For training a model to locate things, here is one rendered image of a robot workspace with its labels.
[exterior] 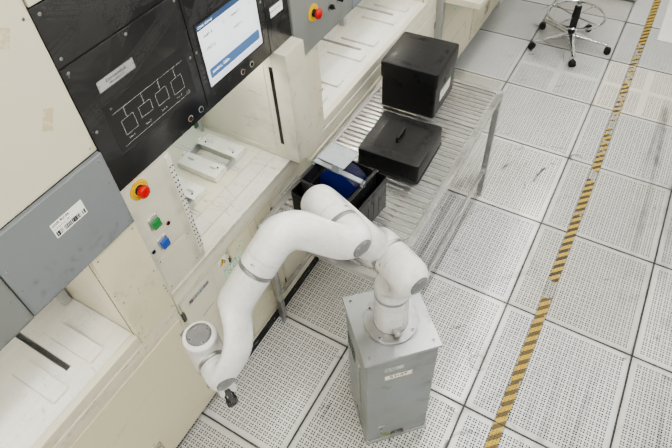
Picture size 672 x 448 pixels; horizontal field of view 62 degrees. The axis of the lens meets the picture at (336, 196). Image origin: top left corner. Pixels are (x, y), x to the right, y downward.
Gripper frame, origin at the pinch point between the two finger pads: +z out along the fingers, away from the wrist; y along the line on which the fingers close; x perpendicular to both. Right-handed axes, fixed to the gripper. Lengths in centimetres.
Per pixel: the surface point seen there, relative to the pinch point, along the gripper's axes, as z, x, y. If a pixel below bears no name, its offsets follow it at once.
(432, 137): 15, -127, 55
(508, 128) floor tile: 101, -243, 98
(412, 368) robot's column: 38, -59, -14
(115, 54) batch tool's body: -75, -15, 55
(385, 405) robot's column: 65, -50, -10
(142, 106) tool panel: -57, -16, 56
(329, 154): -7, -73, 54
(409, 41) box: 0, -153, 102
